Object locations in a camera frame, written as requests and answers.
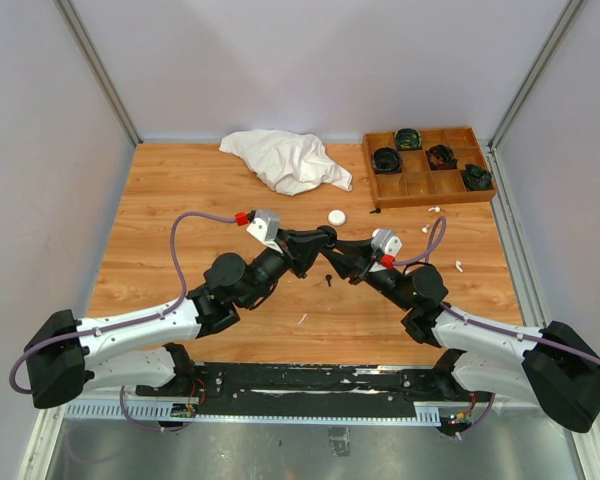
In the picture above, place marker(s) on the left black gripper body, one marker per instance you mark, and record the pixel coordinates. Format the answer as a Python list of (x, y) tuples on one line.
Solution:
[(269, 267)]

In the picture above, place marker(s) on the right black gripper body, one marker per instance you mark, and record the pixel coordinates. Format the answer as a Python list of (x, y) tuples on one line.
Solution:
[(387, 280)]

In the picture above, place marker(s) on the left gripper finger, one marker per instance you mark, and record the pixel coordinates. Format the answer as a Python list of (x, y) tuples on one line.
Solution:
[(297, 240), (303, 257)]

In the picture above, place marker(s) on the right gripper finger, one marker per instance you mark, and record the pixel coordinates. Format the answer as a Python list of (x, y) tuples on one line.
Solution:
[(350, 268), (353, 250)]

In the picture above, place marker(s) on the black charging case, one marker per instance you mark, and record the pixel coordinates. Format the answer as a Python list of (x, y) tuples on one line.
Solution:
[(330, 235)]

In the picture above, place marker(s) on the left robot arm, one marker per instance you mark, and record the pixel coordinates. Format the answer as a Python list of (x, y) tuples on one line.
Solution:
[(62, 356)]

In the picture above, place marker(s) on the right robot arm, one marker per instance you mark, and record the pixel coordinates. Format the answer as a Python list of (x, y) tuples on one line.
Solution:
[(550, 367)]

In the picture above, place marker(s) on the white round charging case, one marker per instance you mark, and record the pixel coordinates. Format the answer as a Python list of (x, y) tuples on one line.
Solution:
[(337, 218)]

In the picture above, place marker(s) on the white crumpled cloth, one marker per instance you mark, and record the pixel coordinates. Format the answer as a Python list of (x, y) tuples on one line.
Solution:
[(287, 163)]

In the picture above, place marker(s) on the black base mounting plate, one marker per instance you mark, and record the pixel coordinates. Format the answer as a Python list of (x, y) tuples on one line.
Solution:
[(308, 391)]

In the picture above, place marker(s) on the wooden compartment tray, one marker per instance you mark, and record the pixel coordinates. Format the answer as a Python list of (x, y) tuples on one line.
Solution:
[(426, 166)]

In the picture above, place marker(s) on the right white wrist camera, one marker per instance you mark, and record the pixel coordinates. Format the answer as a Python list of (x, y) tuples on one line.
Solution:
[(386, 241)]

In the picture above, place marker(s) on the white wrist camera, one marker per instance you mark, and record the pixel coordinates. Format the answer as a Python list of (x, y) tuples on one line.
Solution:
[(386, 241), (263, 226)]

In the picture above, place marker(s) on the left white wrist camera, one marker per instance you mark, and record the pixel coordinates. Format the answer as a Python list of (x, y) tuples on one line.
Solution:
[(263, 226)]

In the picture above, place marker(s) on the grey slotted cable duct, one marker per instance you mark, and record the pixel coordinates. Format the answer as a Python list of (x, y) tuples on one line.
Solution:
[(171, 411)]

